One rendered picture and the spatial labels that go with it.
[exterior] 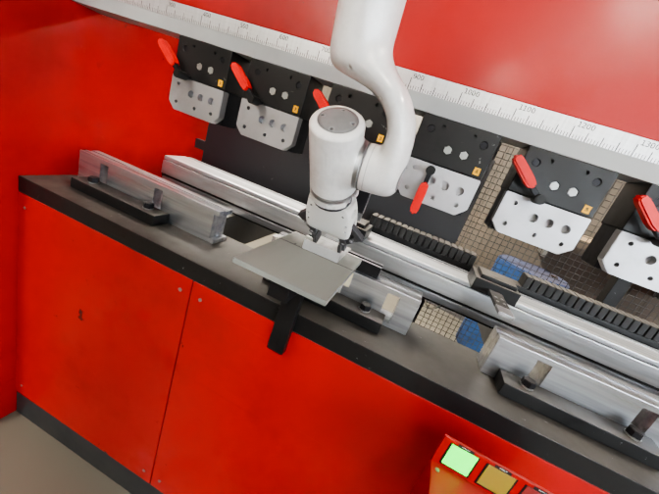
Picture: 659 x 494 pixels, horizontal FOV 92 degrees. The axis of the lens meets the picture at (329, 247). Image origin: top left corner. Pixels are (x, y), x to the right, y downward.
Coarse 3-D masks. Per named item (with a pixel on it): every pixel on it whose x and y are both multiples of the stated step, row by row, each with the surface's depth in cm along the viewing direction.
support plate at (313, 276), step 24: (288, 240) 71; (312, 240) 77; (240, 264) 55; (264, 264) 56; (288, 264) 60; (312, 264) 63; (336, 264) 68; (288, 288) 53; (312, 288) 54; (336, 288) 57
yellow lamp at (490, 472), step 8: (488, 472) 54; (496, 472) 53; (480, 480) 54; (488, 480) 54; (496, 480) 53; (504, 480) 53; (512, 480) 52; (488, 488) 54; (496, 488) 54; (504, 488) 53
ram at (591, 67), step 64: (192, 0) 72; (256, 0) 68; (320, 0) 64; (448, 0) 57; (512, 0) 55; (576, 0) 52; (640, 0) 50; (320, 64) 67; (448, 64) 60; (512, 64) 57; (576, 64) 54; (640, 64) 51; (512, 128) 59; (640, 128) 53
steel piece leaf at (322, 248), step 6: (306, 240) 69; (318, 240) 78; (324, 240) 79; (306, 246) 70; (312, 246) 69; (318, 246) 69; (324, 246) 75; (330, 246) 77; (336, 246) 78; (318, 252) 69; (324, 252) 69; (330, 252) 68; (336, 252) 68; (342, 252) 75; (330, 258) 68; (336, 258) 68
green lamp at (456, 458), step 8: (456, 448) 55; (448, 456) 55; (456, 456) 55; (464, 456) 54; (472, 456) 54; (448, 464) 56; (456, 464) 55; (464, 464) 55; (472, 464) 54; (464, 472) 55
